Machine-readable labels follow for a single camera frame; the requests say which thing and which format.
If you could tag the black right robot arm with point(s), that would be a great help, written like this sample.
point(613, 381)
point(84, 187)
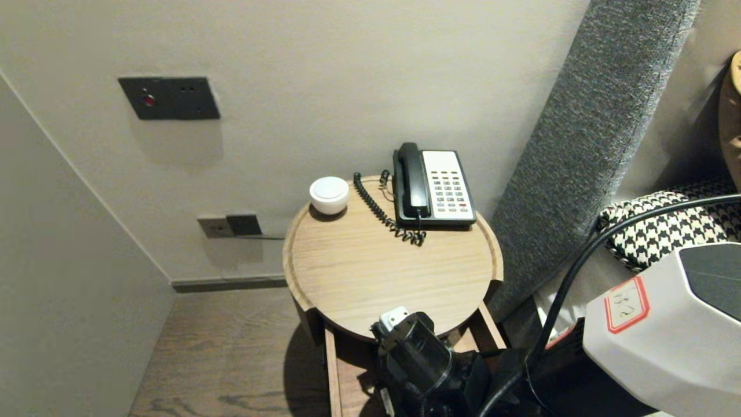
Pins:
point(666, 347)

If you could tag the white round bowl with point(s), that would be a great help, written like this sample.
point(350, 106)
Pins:
point(329, 194)

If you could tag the black telephone handset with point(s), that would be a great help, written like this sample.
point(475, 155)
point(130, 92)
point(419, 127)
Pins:
point(412, 179)

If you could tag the round wooden bedside table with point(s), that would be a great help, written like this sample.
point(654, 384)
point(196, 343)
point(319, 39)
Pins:
point(359, 266)

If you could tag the black and white desk telephone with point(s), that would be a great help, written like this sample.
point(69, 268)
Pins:
point(448, 185)

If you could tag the grey skirting board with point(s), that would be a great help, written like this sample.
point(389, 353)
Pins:
point(231, 285)

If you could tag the grey fabric bed base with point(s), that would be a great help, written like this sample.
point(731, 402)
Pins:
point(521, 330)

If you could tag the grey fabric headboard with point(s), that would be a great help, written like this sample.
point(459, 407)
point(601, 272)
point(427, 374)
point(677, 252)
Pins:
point(579, 145)

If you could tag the white bed sheet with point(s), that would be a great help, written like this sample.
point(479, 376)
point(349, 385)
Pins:
point(608, 275)

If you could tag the houndstooth black white pillow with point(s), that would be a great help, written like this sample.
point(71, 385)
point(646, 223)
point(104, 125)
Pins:
point(666, 231)

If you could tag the beige headboard panel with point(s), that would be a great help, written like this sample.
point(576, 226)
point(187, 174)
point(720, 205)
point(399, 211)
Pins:
point(677, 104)

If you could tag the brown cushion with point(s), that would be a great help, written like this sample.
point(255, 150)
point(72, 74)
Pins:
point(732, 116)

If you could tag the dark grey wall socket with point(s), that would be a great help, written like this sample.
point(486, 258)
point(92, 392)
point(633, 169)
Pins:
point(244, 225)

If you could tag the beige wall socket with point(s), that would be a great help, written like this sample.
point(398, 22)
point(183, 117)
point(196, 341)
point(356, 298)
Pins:
point(213, 228)

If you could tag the black wall switch panel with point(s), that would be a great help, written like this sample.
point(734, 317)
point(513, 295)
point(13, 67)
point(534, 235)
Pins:
point(169, 98)

